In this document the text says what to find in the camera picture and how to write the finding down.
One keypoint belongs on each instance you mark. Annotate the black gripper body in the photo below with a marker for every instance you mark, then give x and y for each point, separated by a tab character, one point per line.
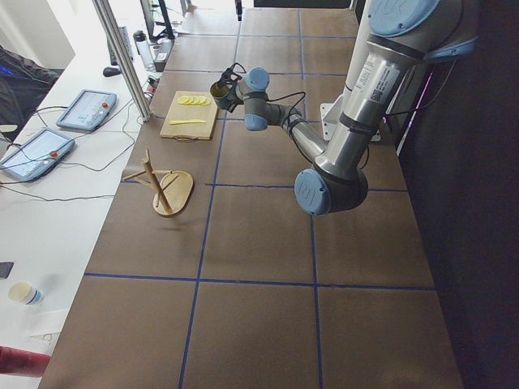
231	98

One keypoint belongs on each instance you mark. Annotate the teal mug with yellow interior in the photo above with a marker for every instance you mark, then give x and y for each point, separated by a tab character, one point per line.
220	94

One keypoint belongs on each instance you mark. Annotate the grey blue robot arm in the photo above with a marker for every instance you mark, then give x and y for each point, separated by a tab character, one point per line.
393	36

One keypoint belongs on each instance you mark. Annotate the wooden cup storage rack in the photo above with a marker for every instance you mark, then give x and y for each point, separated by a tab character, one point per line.
172	188

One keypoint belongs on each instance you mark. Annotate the white paper cup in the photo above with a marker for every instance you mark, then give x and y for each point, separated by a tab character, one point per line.
25	293

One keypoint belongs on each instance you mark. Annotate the wooden cutting board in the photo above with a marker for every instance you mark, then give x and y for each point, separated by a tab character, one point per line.
184	112

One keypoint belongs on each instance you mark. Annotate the yellow plastic knife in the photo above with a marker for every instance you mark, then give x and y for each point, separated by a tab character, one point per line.
188	121

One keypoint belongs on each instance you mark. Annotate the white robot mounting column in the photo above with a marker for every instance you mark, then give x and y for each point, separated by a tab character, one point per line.
330	113

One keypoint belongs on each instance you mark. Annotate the clear water bottle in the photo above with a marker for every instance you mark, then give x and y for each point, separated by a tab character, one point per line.
144	51

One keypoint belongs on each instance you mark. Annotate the black computer mouse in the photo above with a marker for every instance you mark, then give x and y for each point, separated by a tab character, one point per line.
111	71

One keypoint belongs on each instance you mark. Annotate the blue teach pendant tablet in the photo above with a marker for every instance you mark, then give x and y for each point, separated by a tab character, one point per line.
88	110
36	157

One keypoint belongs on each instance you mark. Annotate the black control cabinet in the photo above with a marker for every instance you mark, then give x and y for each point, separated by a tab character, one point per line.
418	90

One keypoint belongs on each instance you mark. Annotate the blue tape strip crosswise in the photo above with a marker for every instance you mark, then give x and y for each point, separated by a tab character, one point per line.
260	282

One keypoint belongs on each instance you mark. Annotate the black smartphone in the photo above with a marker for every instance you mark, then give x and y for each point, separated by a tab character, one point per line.
5	269

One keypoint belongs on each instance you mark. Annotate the red cylindrical object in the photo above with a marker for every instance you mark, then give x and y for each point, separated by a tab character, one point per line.
23	363

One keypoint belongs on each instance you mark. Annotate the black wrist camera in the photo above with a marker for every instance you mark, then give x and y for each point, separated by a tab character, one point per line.
231	75

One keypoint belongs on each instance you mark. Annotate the aluminium frame post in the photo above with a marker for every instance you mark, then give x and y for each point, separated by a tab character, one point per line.
109	24

